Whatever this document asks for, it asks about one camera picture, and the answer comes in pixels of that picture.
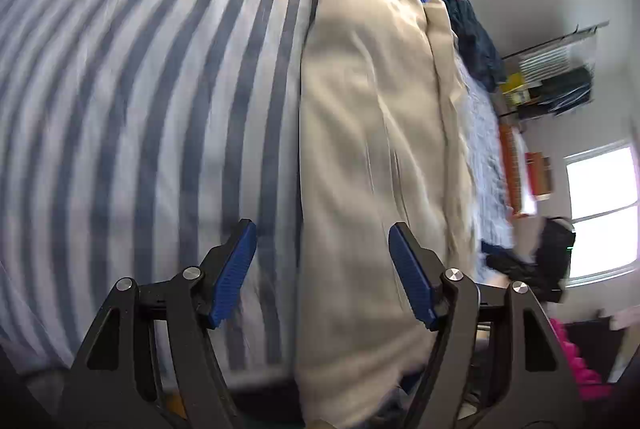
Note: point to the cream and blue jacket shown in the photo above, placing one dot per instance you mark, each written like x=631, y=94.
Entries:
x=360, y=134

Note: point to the striped hanging cloth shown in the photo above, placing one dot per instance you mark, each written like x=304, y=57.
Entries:
x=542, y=64

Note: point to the window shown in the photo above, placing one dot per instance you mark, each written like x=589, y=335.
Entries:
x=600, y=189

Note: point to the dark hanging clothes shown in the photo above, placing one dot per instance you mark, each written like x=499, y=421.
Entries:
x=565, y=89

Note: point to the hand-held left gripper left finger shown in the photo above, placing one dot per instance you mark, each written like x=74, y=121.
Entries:
x=235, y=274

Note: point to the pile of dark folded clothes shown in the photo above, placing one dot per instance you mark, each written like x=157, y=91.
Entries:
x=472, y=39

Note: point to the black clothes rack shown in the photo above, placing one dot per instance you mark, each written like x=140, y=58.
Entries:
x=555, y=41

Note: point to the pink cloth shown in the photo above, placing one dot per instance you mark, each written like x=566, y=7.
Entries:
x=575, y=359

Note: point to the blue white striped blanket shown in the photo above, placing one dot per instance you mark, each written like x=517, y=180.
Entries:
x=125, y=84

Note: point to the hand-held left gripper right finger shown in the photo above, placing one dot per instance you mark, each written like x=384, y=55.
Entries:
x=412, y=274

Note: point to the orange covered table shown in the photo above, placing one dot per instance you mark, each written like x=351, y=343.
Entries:
x=512, y=169

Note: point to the yellow box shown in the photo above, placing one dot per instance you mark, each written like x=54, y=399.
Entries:
x=515, y=89

